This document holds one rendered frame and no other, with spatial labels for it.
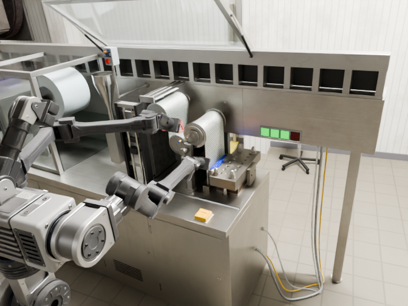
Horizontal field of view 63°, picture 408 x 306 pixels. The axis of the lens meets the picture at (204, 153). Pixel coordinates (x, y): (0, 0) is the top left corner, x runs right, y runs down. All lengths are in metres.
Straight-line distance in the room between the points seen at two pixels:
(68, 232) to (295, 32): 3.61
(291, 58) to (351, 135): 0.52
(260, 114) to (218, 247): 0.80
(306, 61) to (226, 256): 1.10
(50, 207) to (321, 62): 1.43
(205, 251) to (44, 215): 1.16
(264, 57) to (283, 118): 0.36
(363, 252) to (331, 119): 1.45
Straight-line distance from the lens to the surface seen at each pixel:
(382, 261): 3.04
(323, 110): 1.91
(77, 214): 0.92
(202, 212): 1.79
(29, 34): 5.48
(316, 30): 4.10
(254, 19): 3.95
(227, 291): 2.05
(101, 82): 2.24
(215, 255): 1.89
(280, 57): 1.90
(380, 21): 4.09
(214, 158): 1.99
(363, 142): 1.95
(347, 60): 1.83
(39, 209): 0.94
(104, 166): 2.46
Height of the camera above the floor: 2.00
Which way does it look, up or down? 27 degrees down
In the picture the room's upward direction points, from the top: 4 degrees counter-clockwise
